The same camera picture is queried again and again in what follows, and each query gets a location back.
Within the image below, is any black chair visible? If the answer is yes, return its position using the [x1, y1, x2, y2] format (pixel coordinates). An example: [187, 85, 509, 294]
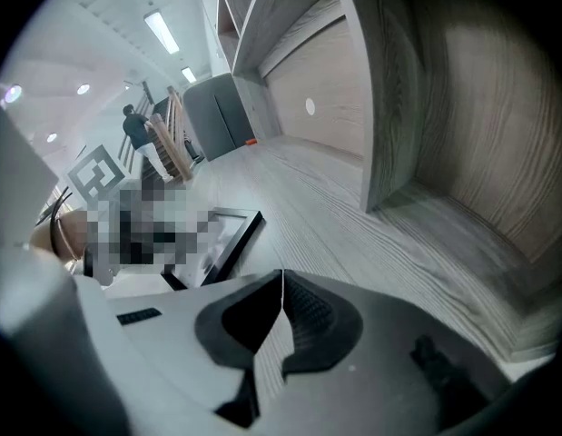
[182, 72, 258, 164]

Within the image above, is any dark wooden staircase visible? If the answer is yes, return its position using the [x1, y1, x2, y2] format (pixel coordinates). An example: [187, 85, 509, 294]
[118, 84, 196, 186]

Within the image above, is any grey wooden desk with hutch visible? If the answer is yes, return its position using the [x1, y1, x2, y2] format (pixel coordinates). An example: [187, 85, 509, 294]
[189, 0, 562, 401]

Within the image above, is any person's left forearm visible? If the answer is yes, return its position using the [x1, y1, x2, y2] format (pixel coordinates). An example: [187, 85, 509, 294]
[29, 208, 89, 263]

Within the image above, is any black framed picture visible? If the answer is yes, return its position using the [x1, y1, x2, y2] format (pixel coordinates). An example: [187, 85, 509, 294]
[161, 206, 266, 292]

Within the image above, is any black wrist cord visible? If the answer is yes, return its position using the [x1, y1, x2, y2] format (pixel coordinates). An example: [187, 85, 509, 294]
[35, 187, 80, 263]

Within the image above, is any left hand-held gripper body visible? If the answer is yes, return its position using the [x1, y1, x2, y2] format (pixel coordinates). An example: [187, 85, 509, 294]
[64, 145, 128, 209]

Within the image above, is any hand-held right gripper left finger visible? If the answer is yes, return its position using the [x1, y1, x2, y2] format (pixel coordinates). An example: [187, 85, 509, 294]
[103, 268, 285, 436]

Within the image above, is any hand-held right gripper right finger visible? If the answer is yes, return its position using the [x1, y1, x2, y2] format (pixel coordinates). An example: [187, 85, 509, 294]
[259, 268, 514, 436]

